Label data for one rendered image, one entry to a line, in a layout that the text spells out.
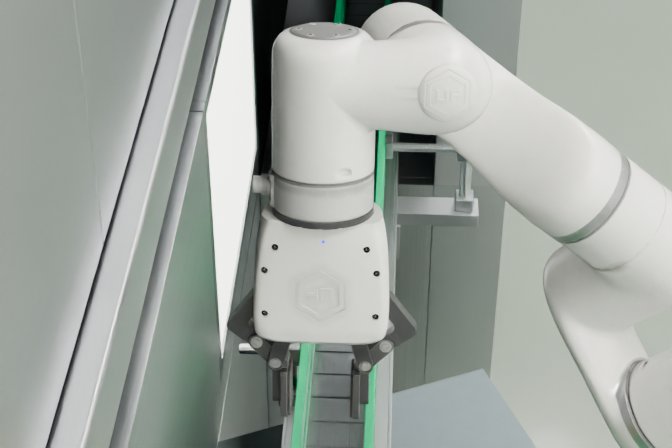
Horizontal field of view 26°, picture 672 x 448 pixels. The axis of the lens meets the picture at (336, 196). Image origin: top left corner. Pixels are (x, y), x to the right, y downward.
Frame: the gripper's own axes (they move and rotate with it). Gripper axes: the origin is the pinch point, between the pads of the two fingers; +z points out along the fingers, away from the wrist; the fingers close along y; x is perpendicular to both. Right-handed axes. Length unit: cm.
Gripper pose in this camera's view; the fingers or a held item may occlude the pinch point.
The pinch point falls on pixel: (321, 388)
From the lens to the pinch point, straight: 114.2
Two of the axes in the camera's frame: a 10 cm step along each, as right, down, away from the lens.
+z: -0.1, 9.3, 3.7
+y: 10.0, 0.3, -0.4
